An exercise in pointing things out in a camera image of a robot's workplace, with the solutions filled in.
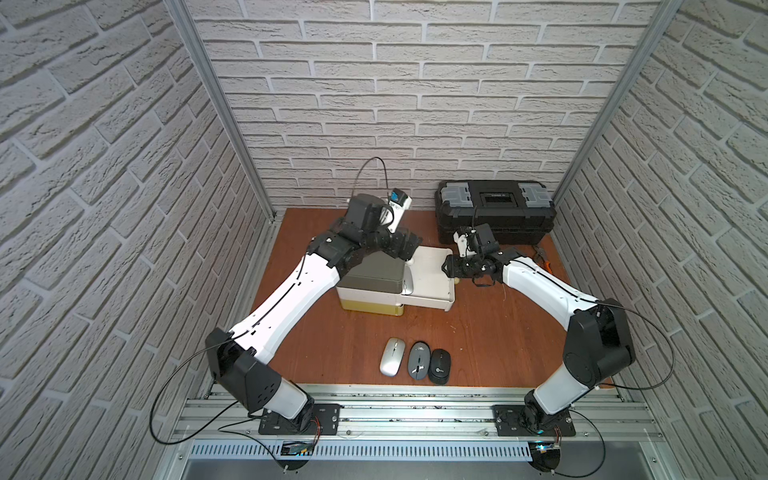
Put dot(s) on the grey computer mouse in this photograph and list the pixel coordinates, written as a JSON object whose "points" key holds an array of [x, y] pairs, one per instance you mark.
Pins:
{"points": [[419, 361]]}

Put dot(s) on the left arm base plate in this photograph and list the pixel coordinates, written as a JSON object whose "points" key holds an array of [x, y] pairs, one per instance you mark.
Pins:
{"points": [[322, 419]]}

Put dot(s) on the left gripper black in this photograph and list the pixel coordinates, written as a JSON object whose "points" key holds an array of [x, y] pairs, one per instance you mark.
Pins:
{"points": [[395, 241]]}

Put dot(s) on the silver computer mouse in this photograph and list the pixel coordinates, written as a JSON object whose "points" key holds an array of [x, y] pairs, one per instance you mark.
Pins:
{"points": [[392, 357], [407, 282]]}

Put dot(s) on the three-drawer storage box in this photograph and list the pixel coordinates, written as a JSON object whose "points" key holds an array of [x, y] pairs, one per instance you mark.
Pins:
{"points": [[375, 285]]}

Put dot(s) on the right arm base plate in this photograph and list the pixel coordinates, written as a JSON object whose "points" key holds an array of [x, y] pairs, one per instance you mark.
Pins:
{"points": [[518, 420]]}

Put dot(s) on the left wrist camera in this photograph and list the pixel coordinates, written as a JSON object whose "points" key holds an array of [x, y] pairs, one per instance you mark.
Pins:
{"points": [[397, 204]]}

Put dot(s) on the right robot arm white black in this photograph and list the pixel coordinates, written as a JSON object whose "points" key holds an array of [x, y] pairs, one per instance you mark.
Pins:
{"points": [[598, 341]]}

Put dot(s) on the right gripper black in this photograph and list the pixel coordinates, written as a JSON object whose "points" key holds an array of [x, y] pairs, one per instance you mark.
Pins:
{"points": [[453, 269]]}

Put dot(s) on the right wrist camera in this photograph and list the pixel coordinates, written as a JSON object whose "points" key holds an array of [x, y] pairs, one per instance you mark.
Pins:
{"points": [[461, 242]]}

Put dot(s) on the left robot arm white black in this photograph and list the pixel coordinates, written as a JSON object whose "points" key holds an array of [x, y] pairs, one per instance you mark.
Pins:
{"points": [[239, 358]]}

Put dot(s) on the black plastic toolbox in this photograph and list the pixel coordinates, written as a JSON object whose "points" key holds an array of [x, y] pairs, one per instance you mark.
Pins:
{"points": [[518, 212]]}

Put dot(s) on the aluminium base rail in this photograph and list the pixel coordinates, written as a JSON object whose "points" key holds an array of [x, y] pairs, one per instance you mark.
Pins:
{"points": [[417, 423]]}

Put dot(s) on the black computer mouse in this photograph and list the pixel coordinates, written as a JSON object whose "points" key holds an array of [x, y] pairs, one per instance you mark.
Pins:
{"points": [[439, 367]]}

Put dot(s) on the orange handled pliers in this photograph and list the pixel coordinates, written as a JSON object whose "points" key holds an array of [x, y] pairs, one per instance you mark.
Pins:
{"points": [[540, 258]]}

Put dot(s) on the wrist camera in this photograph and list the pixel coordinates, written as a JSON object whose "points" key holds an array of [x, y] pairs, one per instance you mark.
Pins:
{"points": [[461, 242], [397, 204]]}

